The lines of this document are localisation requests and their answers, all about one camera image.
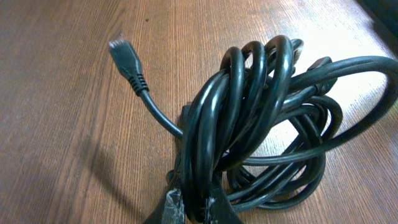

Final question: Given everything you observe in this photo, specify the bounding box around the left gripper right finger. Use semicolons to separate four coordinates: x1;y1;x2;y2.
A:
204;175;243;224

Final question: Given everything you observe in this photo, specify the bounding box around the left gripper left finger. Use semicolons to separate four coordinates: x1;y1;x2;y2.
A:
144;174;185;224

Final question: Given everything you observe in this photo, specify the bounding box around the black USB cable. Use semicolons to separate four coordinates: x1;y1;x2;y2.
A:
108;34;398;224

